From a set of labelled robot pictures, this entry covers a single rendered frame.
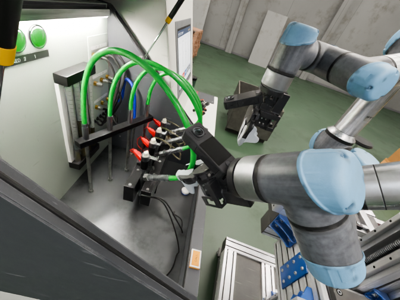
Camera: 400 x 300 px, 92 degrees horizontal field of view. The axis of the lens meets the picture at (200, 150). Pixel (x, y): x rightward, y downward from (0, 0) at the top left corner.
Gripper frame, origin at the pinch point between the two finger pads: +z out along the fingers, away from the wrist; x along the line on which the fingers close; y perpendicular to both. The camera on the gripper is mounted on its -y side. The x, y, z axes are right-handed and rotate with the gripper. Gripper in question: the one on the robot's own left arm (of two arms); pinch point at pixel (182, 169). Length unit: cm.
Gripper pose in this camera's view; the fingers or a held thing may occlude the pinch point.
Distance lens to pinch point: 49.6
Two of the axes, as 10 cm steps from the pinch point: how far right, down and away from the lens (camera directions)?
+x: 6.9, -4.8, 5.5
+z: -5.8, 1.0, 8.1
